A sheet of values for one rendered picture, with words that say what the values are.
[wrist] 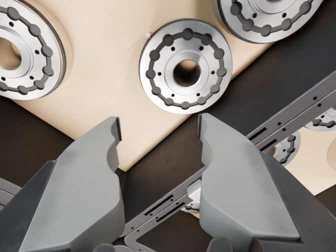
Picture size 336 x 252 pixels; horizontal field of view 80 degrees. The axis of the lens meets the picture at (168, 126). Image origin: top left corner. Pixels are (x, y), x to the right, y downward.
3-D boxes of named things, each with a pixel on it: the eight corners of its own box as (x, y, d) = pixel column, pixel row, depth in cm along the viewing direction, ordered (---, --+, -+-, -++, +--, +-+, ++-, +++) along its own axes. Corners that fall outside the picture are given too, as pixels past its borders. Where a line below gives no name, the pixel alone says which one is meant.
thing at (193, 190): (199, 178, 21) (201, 187, 19) (207, 184, 21) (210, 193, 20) (186, 187, 21) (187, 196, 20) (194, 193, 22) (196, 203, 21)
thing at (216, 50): (188, -6, 19) (189, -6, 18) (249, 69, 23) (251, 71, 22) (120, 73, 22) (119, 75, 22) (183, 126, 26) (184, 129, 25)
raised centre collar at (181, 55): (187, 38, 20) (188, 39, 20) (217, 71, 22) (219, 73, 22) (154, 73, 22) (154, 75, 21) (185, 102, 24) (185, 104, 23)
